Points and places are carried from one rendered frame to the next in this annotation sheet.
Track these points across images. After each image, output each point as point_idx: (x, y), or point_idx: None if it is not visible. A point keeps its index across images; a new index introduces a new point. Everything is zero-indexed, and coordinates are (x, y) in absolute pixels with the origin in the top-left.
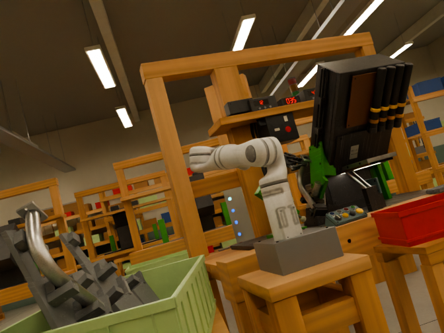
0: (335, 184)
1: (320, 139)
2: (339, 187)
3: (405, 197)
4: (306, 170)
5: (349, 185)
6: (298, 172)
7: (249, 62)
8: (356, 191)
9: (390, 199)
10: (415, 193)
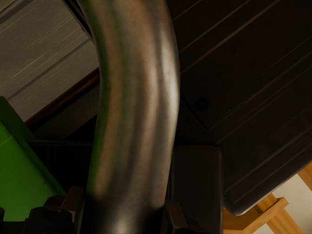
0: (84, 29)
1: None
2: (76, 18)
3: (26, 67)
4: (302, 12)
5: (93, 42)
6: (133, 67)
7: None
8: (79, 24)
9: (71, 28)
10: (42, 78)
